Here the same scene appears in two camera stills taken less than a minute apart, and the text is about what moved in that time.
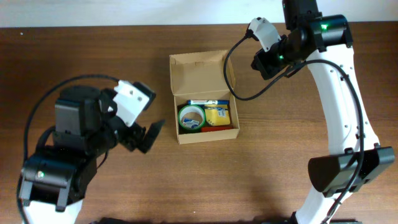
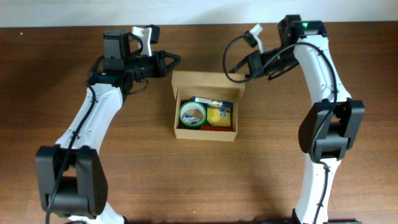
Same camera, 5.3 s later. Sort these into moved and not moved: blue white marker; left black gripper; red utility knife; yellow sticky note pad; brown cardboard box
Moved: brown cardboard box; blue white marker; left black gripper
Not moved: red utility knife; yellow sticky note pad
